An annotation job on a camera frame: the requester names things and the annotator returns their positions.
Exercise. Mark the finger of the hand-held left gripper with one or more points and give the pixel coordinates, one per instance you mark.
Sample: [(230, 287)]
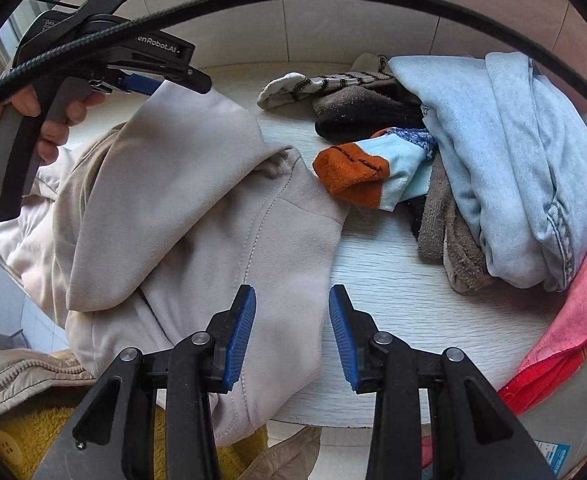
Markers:
[(141, 85), (196, 80)]

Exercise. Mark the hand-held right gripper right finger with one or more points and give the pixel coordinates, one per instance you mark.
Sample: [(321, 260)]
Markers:
[(343, 335)]

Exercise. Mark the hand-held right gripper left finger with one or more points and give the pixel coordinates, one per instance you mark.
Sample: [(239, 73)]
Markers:
[(241, 335)]

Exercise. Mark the beige pants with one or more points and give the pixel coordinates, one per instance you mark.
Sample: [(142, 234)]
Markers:
[(173, 210)]

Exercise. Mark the person's left hand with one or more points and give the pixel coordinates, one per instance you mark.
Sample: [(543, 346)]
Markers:
[(53, 140)]

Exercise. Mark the striped sock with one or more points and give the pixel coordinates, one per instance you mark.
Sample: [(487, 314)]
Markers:
[(298, 87)]

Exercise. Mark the long brown sock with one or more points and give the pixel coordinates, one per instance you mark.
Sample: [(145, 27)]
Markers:
[(438, 220)]

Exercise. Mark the black sock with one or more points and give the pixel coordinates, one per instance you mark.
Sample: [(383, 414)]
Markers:
[(353, 127)]

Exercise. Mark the orange and light blue sock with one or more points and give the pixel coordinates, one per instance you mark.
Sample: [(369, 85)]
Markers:
[(353, 170)]

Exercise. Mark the cream cloth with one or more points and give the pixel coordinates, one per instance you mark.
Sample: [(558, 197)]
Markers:
[(368, 62)]

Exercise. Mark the beige jacket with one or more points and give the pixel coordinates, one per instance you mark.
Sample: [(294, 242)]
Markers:
[(18, 375)]

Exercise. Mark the light blue jeans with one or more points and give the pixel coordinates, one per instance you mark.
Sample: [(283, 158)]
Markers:
[(498, 160)]

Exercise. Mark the yellow fleece cloth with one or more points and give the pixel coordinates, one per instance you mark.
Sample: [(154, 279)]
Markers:
[(28, 435)]

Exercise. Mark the grey appliance with blue label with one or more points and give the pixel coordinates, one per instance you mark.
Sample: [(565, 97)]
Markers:
[(573, 425)]

